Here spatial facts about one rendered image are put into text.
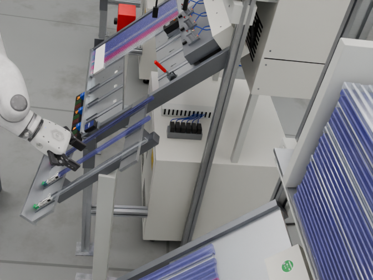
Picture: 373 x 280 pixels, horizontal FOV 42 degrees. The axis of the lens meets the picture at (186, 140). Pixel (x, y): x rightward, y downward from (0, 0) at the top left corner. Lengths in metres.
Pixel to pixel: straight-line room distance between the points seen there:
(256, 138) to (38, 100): 1.65
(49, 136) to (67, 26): 2.87
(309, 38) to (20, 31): 2.82
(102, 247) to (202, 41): 0.89
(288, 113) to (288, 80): 1.79
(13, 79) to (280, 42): 0.94
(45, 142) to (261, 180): 1.13
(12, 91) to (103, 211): 0.64
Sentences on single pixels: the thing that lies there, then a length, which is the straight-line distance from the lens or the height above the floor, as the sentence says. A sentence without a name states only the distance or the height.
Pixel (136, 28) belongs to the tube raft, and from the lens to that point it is 2.40.
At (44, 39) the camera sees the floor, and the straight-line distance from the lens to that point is 4.07.
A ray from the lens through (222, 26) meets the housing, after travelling 1.79.
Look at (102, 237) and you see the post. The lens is 1.93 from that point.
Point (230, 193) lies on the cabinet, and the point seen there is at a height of 0.44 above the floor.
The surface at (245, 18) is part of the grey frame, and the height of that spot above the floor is 1.34.
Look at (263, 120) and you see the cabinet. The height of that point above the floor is 0.62.
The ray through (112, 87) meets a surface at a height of 0.81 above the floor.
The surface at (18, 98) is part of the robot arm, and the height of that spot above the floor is 1.22.
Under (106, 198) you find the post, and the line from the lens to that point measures 1.76.
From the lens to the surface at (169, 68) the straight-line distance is 1.95.
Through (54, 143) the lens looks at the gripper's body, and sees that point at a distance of 1.46.
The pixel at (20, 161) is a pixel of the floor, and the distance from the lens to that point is 2.96.
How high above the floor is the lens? 2.03
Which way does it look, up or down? 40 degrees down
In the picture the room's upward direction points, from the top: 12 degrees clockwise
